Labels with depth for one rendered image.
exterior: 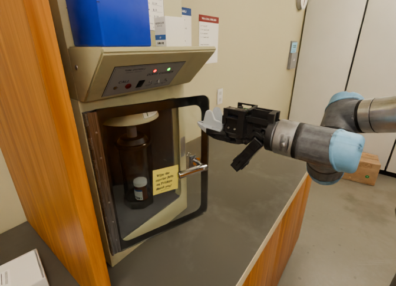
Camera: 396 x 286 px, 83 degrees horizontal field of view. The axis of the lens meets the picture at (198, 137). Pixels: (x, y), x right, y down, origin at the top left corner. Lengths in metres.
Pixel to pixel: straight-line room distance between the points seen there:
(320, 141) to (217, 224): 0.49
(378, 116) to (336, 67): 2.79
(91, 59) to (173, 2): 0.32
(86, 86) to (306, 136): 0.42
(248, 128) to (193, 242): 0.42
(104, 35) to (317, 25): 3.13
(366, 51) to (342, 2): 0.62
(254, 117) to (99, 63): 0.32
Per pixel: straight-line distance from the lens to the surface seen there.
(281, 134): 0.47
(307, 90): 3.43
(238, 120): 0.50
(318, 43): 3.38
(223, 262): 0.73
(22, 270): 0.80
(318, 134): 0.47
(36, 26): 0.39
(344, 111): 0.60
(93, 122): 0.51
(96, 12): 0.42
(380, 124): 0.57
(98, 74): 0.43
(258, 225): 0.85
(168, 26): 0.54
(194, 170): 0.60
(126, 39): 0.43
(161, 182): 0.63
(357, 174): 3.27
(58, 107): 0.40
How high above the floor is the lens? 1.51
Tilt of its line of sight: 22 degrees down
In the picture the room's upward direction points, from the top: straight up
